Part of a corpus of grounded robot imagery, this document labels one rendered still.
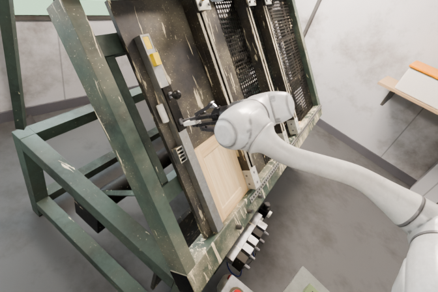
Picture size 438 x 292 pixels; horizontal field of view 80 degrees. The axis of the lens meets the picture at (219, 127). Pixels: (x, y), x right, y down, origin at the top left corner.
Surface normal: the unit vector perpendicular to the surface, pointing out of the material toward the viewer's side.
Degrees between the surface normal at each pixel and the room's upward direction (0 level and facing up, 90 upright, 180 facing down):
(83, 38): 50
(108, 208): 0
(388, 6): 90
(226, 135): 86
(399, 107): 90
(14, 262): 0
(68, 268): 0
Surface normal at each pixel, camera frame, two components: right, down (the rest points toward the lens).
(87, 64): -0.54, 0.39
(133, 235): 0.25, -0.77
